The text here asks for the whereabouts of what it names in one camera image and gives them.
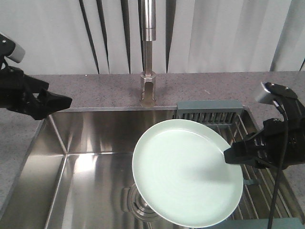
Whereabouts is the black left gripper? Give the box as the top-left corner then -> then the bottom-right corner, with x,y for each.
0,65 -> 72,120

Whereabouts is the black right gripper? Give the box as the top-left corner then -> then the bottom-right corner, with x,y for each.
224,96 -> 305,170

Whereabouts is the pale green round plate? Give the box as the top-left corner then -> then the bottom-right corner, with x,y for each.
132,119 -> 243,228

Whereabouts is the steel roll-up drying rack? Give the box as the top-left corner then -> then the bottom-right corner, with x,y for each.
176,98 -> 305,229

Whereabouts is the white pleated curtain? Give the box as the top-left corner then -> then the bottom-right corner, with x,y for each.
0,0 -> 305,74

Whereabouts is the stainless steel sink basin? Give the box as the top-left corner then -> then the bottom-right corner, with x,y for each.
0,105 -> 305,229

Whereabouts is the round steel sink drain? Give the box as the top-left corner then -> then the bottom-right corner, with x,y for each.
120,184 -> 161,222

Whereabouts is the stainless steel faucet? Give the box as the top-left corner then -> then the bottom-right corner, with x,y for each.
140,0 -> 156,108

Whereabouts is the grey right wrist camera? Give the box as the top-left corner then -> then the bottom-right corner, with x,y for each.
254,82 -> 274,104

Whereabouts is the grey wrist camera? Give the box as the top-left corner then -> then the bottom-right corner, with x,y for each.
0,32 -> 25,63
254,82 -> 274,104

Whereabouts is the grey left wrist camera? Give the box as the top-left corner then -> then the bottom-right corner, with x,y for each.
0,32 -> 25,63

